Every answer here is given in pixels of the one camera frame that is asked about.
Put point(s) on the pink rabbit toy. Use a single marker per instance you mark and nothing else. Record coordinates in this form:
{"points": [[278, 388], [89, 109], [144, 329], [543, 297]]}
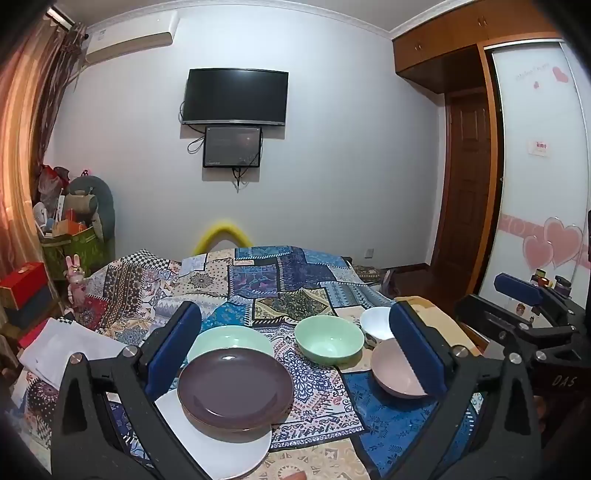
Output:
{"points": [[76, 281]]}

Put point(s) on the green storage box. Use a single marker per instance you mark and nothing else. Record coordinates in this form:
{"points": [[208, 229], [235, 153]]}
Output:
{"points": [[74, 251]]}

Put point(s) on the brown wooden door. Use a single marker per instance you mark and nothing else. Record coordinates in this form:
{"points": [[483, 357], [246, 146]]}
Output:
{"points": [[466, 184]]}

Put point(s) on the small black wall monitor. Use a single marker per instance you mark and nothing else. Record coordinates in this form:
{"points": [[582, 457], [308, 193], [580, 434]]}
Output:
{"points": [[232, 147]]}

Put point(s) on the yellow foam hoop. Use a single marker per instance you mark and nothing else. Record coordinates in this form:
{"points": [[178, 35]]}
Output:
{"points": [[221, 227]]}

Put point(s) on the pink bowl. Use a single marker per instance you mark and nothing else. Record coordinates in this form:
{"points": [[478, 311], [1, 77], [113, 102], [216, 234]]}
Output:
{"points": [[392, 369]]}

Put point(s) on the white plate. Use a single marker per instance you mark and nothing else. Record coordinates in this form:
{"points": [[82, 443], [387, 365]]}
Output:
{"points": [[221, 454]]}

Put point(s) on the orange curtain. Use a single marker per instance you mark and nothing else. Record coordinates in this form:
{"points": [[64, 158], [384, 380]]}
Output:
{"points": [[23, 138]]}

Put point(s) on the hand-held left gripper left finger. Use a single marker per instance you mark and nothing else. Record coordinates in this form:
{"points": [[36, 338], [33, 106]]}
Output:
{"points": [[178, 344]]}

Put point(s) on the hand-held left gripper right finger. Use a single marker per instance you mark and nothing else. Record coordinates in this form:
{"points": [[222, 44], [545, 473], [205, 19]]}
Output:
{"points": [[415, 353]]}

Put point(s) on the black wall television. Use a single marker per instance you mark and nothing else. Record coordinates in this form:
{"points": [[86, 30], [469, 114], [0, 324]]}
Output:
{"points": [[235, 97]]}

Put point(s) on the patchwork printed blanket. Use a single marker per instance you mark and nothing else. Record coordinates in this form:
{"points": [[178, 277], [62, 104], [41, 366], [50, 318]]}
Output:
{"points": [[277, 281]]}

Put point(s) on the white sliding wardrobe door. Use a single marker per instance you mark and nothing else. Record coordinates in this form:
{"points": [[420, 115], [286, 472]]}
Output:
{"points": [[535, 194]]}

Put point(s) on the small door label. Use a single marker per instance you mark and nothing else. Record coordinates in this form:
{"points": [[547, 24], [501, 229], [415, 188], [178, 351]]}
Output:
{"points": [[539, 148]]}

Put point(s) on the white bowl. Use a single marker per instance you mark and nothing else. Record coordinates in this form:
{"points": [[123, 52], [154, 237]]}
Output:
{"points": [[376, 323]]}

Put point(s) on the wooden upper cabinet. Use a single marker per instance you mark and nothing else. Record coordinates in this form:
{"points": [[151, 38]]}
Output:
{"points": [[443, 41]]}

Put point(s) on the white cloth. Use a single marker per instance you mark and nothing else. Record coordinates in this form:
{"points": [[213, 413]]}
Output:
{"points": [[69, 346]]}

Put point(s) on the light green bowl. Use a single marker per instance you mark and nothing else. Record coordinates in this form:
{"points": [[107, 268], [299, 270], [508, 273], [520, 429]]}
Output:
{"points": [[328, 344]]}

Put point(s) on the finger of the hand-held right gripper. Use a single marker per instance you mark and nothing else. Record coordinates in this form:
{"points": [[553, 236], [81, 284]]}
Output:
{"points": [[517, 287], [503, 318]]}

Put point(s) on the light green plate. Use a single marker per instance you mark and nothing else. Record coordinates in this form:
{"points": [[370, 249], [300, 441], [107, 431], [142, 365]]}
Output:
{"points": [[231, 339]]}

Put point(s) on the red plastic bag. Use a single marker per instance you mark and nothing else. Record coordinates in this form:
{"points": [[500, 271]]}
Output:
{"points": [[51, 177]]}

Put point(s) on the grey plush cushion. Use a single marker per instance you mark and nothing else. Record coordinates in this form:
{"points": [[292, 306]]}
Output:
{"points": [[107, 207]]}

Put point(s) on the white air conditioner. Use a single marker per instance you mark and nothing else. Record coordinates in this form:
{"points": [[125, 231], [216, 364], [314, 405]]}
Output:
{"points": [[131, 39]]}

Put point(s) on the red box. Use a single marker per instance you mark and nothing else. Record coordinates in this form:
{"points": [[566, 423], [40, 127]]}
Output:
{"points": [[21, 284]]}

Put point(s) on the purple plate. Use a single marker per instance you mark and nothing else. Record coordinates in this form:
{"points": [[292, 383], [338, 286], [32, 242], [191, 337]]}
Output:
{"points": [[233, 387]]}

